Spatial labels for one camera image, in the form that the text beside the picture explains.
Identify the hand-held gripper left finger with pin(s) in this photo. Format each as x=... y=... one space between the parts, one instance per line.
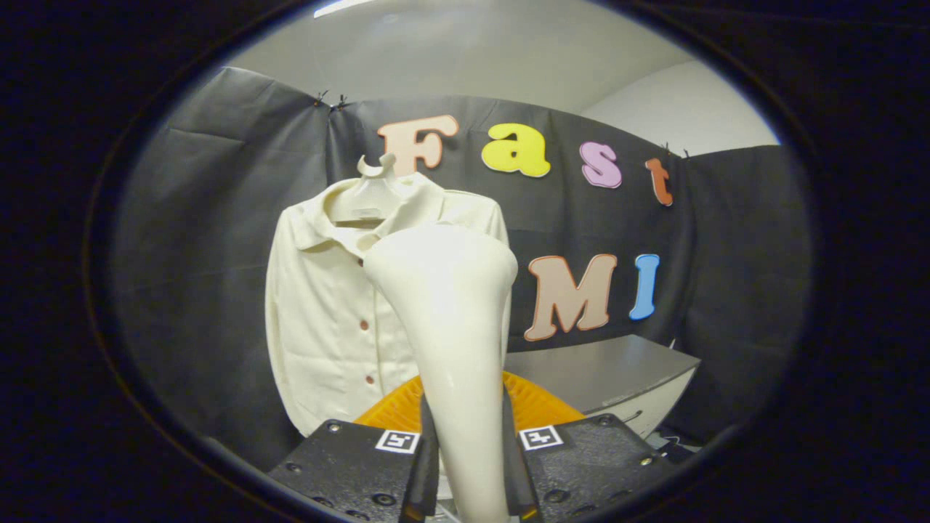
x=425 y=465

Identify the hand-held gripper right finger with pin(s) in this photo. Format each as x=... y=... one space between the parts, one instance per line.
x=514 y=472

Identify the white garment steamer head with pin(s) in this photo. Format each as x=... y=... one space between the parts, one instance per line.
x=450 y=327

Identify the cream button-up shirt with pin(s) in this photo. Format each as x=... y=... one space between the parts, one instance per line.
x=320 y=312

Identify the grey top white cabinet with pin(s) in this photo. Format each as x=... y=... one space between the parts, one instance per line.
x=596 y=370

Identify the cream plastic hanger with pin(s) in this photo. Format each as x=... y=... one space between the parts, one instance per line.
x=367 y=200

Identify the black backdrop cloth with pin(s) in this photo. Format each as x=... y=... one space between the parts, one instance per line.
x=203 y=254

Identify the ceiling light strip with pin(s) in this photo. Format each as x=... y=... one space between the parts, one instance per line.
x=341 y=7

